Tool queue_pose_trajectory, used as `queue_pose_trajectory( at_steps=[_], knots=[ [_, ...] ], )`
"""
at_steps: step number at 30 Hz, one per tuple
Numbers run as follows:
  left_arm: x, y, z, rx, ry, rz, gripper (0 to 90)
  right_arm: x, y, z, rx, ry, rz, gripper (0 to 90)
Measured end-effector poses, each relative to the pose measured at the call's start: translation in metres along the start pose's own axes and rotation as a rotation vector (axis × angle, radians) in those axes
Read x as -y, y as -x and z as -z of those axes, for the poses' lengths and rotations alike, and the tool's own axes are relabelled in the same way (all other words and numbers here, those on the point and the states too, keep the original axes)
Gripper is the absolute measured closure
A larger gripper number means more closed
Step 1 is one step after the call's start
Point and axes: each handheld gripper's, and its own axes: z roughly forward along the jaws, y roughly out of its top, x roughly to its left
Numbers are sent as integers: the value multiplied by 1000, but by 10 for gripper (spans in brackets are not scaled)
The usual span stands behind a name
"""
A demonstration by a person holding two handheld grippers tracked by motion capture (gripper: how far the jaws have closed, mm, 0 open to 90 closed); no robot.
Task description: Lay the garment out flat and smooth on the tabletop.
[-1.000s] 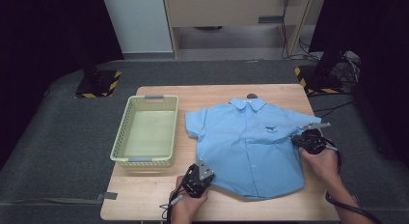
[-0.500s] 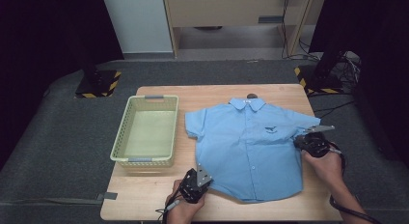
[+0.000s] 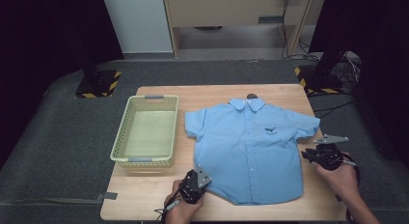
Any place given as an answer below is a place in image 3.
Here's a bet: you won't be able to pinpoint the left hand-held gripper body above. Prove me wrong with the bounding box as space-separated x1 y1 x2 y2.
178 164 213 205

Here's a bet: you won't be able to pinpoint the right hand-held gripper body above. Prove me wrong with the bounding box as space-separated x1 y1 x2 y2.
308 134 350 171

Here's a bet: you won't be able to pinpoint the light blue shirt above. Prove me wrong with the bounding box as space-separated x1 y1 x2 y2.
183 97 322 207

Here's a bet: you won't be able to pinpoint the green plastic basket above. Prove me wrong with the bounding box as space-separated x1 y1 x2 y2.
109 95 179 169

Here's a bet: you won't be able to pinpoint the person's left hand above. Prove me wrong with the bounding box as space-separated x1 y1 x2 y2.
163 180 205 224

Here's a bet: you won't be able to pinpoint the person's right hand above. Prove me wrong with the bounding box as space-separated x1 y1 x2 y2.
312 152 359 203

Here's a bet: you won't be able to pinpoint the black stand with striped base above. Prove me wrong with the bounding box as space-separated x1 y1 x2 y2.
293 49 345 96
73 40 123 99

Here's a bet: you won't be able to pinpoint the grey tape strip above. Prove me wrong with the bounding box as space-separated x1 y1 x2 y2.
95 191 119 202

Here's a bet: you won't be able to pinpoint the dark curtain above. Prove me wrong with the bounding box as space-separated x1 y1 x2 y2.
0 0 125 174
308 0 409 170

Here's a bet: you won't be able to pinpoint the beige wooden desk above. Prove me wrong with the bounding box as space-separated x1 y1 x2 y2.
162 0 317 58

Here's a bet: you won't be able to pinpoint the white panel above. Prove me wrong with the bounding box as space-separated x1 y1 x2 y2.
100 0 175 54

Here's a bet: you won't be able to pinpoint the right hand-held gripper cable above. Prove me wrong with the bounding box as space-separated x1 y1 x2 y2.
334 156 362 224

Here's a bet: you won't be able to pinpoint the hand-held gripper cable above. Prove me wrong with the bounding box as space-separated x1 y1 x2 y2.
334 156 362 224
154 184 181 224

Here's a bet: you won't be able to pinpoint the left hand-held gripper cable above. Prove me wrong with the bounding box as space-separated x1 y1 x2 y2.
154 184 181 224

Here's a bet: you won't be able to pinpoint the black floor cable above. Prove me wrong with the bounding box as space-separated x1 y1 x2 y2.
313 99 357 121

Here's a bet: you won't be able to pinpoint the tangle of cables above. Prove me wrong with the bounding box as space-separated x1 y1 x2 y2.
334 50 363 87

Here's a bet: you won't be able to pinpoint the black hanging cables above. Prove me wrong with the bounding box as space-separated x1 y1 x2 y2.
280 0 321 63

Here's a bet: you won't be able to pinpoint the grey drawer handle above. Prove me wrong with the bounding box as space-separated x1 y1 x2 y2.
258 15 285 24

